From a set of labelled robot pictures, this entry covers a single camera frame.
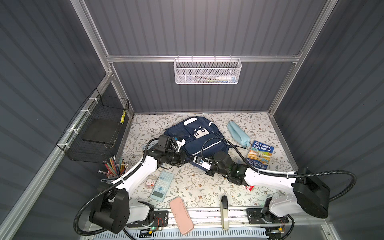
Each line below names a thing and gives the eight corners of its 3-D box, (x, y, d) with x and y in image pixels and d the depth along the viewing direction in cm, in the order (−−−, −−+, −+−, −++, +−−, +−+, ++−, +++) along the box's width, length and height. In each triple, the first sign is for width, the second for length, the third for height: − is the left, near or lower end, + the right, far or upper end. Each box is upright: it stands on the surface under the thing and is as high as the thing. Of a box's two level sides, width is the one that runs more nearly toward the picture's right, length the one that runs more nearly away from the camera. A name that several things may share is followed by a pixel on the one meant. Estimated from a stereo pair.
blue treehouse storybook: (244, 161, 95) (245, 158, 93) (253, 141, 105) (254, 139, 102) (265, 171, 91) (267, 169, 88) (272, 150, 100) (274, 148, 98)
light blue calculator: (150, 198, 82) (149, 196, 80) (162, 171, 92) (161, 169, 90) (163, 202, 80) (162, 201, 79) (174, 175, 90) (174, 173, 89)
